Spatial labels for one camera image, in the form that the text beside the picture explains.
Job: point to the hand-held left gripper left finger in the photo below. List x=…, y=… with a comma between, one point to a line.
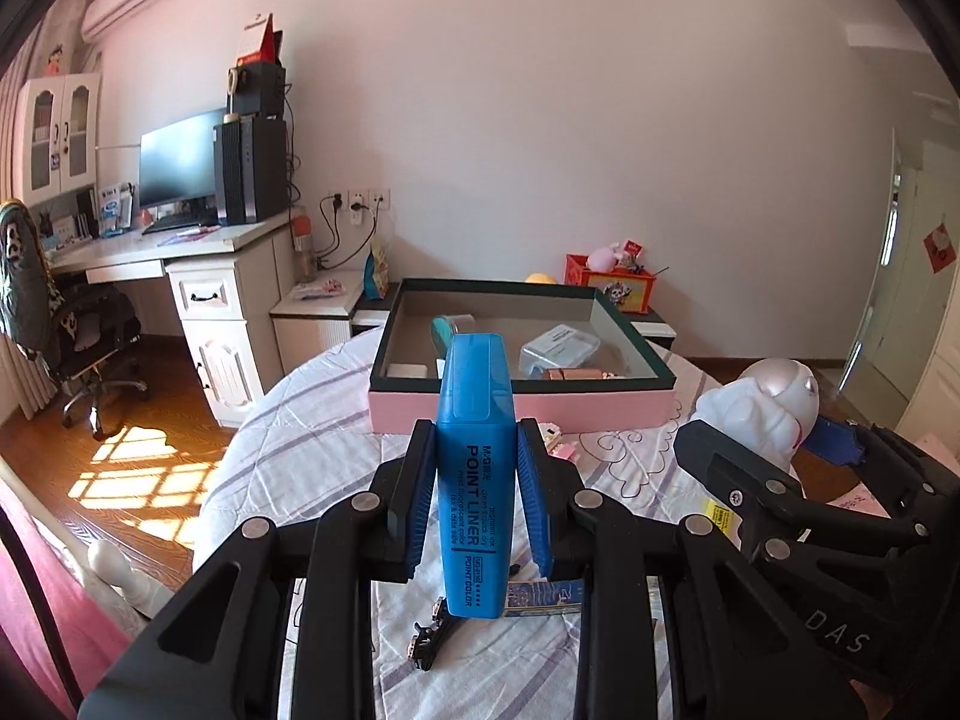
x=420, y=510

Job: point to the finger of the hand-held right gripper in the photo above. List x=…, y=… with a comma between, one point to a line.
x=832, y=439
x=720, y=465

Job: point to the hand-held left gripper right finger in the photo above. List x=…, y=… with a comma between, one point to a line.
x=534, y=510

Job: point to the blue highlighter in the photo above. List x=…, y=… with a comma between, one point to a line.
x=474, y=480

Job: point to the white animal figurine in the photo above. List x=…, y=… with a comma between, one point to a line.
x=757, y=405

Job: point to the pink block toy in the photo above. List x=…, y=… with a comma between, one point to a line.
x=559, y=441

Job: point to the small blue patterned box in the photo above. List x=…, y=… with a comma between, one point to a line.
x=544, y=596

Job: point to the pink storage box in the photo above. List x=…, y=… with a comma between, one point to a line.
x=600, y=409

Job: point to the black clip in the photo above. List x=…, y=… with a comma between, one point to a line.
x=429, y=634

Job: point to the rose gold metal case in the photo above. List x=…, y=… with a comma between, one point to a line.
x=574, y=374

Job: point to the clear plastic box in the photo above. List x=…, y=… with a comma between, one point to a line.
x=559, y=349

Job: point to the teal capped item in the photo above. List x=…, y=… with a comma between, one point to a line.
x=448, y=330

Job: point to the white striped quilted tablecloth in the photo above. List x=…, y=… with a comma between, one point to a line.
x=300, y=450

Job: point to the white door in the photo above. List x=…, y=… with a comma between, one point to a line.
x=907, y=300

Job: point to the red storage crate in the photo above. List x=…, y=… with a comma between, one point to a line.
x=622, y=292

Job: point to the black white low cabinet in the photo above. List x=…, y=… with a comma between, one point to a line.
x=315, y=330

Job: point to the red door ornament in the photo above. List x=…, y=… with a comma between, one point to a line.
x=943, y=247

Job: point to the yellow octopus plush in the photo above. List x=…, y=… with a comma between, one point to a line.
x=540, y=278

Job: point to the pink plush toy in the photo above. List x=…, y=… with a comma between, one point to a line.
x=606, y=256

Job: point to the pink packet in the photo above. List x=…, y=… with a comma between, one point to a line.
x=315, y=291

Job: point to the blue snack bag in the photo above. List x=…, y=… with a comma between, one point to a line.
x=376, y=270

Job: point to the white desk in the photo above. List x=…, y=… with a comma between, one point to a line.
x=225, y=330

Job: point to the bottle with orange cap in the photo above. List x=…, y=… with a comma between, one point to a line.
x=303, y=247

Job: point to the pink booklet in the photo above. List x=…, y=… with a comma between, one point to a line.
x=187, y=236

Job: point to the black office chair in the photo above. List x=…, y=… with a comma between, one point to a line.
x=97, y=345

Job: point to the black keyboard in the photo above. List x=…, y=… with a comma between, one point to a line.
x=180, y=223

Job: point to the black computer tower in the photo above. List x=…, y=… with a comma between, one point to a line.
x=251, y=172

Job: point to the magenta blanket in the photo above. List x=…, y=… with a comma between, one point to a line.
x=52, y=615

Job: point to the black computer monitor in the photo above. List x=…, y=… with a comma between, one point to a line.
x=180, y=165

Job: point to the blue white box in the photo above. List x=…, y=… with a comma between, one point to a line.
x=115, y=208

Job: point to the black speaker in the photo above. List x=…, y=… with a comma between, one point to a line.
x=259, y=90

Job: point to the grey patterned jacket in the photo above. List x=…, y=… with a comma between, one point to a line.
x=26, y=277

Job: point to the red desk calendar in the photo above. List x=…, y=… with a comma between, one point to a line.
x=261, y=41

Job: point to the white glass-door cabinet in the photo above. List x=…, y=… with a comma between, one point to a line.
x=58, y=139

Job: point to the small doll figure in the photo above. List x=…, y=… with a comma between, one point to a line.
x=52, y=61

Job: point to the white bed post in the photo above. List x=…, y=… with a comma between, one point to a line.
x=124, y=574

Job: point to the white wall power outlets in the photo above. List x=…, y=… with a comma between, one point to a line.
x=360, y=204

